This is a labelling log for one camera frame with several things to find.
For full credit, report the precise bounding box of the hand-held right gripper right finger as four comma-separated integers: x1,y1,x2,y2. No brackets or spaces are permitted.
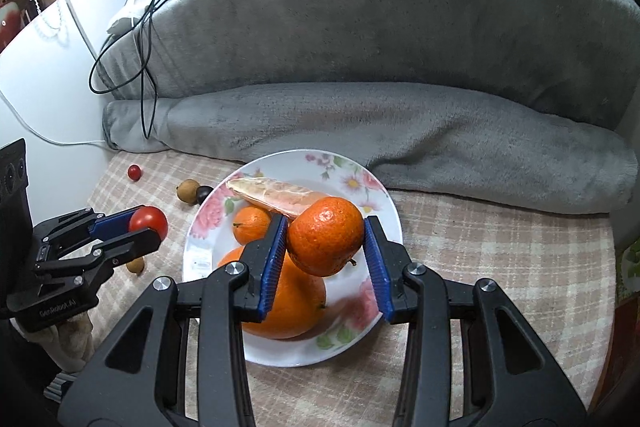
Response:
363,216,588,427

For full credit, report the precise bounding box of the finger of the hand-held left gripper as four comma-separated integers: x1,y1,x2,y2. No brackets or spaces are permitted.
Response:
75,228,163,282
34,206,146,258

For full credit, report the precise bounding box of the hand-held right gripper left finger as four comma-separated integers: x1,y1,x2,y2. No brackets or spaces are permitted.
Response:
57,213,290,427

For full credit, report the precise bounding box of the large orange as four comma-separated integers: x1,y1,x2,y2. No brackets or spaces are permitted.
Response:
216,246,327,340

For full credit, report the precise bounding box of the small mandarin orange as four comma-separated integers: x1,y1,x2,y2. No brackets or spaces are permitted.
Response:
232,205,273,246

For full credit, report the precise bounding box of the peeled grapefruit segment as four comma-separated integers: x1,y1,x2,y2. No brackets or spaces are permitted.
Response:
226,177,331,220

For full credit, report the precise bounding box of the white floral plate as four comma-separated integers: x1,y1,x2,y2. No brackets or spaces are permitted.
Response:
182,149,404,368

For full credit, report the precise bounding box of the beige fuzzy cloth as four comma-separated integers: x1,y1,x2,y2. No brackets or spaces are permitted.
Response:
47,314,96,373

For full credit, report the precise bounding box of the beige checked tablecloth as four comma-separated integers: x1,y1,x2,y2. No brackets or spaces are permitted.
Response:
87,149,616,427

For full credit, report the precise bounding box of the rolled grey fleece blanket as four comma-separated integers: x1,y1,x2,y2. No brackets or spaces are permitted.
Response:
102,82,633,215

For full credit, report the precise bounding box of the white power adapter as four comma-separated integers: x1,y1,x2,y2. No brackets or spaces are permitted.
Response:
106,0,151,35

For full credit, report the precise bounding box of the folded grey fleece blanket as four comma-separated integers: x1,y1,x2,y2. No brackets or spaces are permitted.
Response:
90,0,640,130

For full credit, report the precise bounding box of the white cable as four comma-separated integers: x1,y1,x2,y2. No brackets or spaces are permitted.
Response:
0,89,108,146

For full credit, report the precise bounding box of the black cable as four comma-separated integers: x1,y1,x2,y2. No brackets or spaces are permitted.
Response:
89,0,203,140

